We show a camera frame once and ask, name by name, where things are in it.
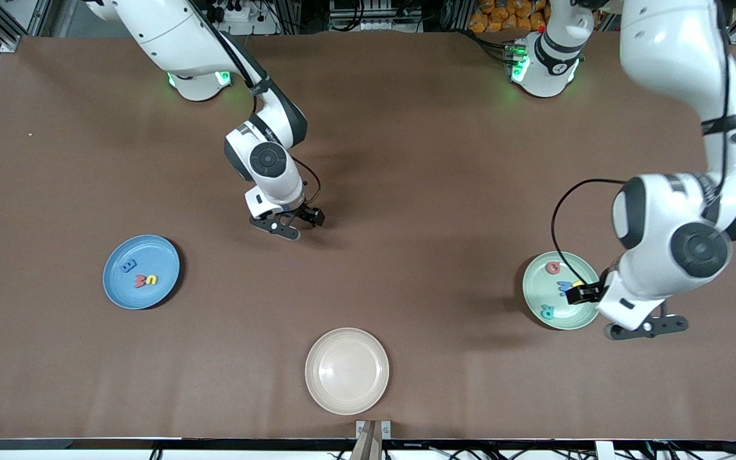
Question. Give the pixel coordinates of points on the white equipment rack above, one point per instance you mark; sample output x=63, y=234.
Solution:
x=374, y=13

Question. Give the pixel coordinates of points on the brown table mat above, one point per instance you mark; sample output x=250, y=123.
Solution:
x=406, y=96

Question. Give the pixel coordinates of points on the blue foam letter m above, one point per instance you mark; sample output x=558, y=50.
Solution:
x=128, y=266

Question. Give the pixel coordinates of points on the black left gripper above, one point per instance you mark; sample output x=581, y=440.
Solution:
x=590, y=293

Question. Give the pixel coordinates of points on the metal mounting bracket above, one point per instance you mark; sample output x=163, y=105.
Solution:
x=386, y=429

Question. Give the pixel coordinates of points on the blue round plate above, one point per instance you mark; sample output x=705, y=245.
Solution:
x=125, y=294

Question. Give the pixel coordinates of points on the beige round plate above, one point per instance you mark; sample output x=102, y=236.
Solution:
x=347, y=370

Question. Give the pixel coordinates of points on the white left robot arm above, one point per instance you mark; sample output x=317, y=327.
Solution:
x=668, y=45

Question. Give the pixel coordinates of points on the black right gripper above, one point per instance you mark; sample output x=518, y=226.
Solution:
x=305, y=213

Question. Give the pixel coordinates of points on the pale green round plate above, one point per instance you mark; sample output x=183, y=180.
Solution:
x=537, y=284

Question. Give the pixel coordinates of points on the pile of orange objects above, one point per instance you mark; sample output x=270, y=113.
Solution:
x=492, y=16

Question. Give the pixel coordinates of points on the teal foam letter R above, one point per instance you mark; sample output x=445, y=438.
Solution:
x=547, y=312

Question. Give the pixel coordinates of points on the red foam letter O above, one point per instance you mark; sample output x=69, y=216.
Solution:
x=551, y=268

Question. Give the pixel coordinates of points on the blue foam capital W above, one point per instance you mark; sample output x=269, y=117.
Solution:
x=562, y=287

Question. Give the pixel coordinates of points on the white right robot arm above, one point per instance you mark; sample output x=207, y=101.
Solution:
x=176, y=38

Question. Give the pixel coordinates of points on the brown camera pole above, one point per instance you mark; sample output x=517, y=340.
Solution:
x=368, y=447

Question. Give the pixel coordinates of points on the white power strip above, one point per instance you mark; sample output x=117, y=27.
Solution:
x=246, y=16

